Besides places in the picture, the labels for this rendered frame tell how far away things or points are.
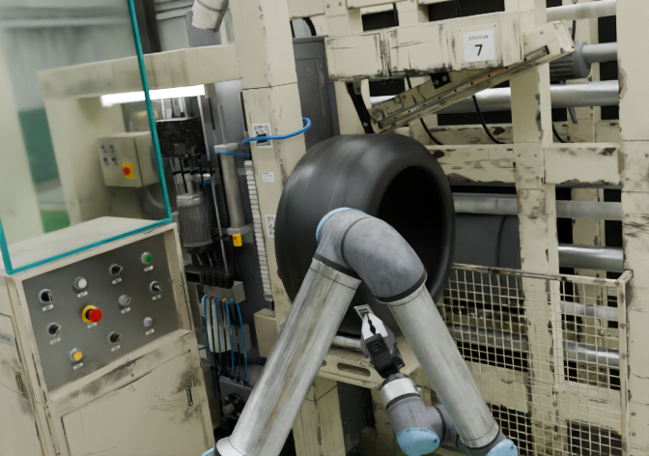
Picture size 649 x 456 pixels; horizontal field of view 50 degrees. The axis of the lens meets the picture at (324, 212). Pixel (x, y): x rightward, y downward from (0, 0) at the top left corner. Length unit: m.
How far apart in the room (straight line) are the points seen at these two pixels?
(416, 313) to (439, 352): 0.11
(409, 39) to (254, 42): 0.46
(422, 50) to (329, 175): 0.48
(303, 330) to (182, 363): 0.97
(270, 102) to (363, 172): 0.43
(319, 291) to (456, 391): 0.36
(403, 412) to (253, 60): 1.10
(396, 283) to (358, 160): 0.60
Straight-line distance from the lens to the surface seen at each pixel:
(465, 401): 1.55
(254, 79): 2.15
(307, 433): 2.48
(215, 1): 2.68
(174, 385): 2.36
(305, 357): 1.46
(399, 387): 1.73
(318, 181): 1.88
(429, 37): 2.08
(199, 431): 2.48
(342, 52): 2.25
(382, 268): 1.34
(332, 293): 1.44
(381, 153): 1.90
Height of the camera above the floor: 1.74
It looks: 13 degrees down
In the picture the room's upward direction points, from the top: 7 degrees counter-clockwise
